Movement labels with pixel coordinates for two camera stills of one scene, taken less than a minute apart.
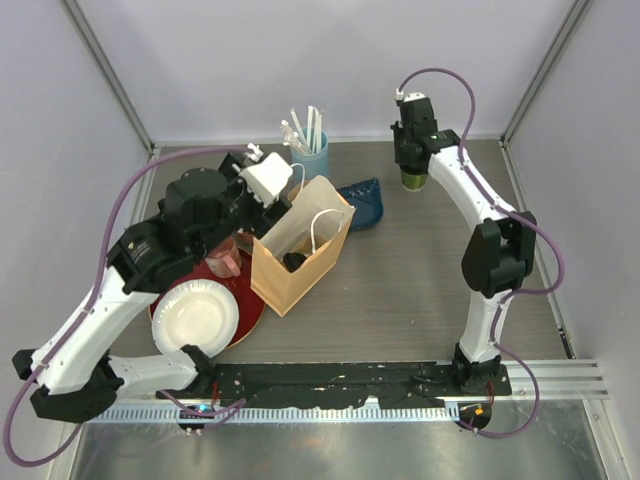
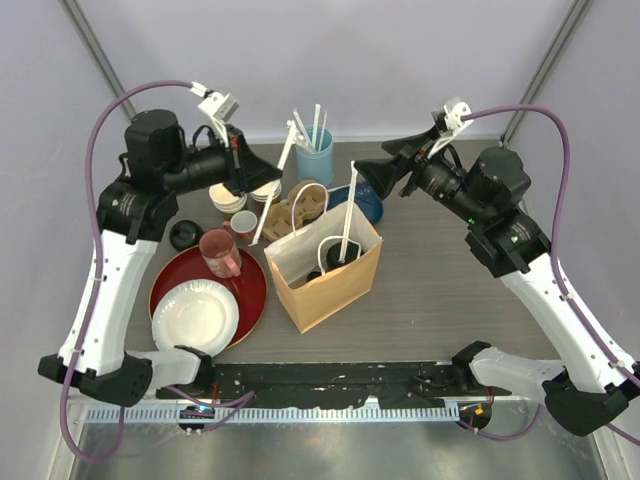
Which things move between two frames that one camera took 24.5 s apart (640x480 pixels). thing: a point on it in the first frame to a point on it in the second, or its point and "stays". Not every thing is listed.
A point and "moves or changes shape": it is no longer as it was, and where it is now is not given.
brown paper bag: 301,246 moves or changes shape
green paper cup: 414,182 moves or changes shape
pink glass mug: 224,259 stays
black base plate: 406,384 stays
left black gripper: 262,217 to 246,170
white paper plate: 196,312 stays
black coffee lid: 293,261 to 312,275
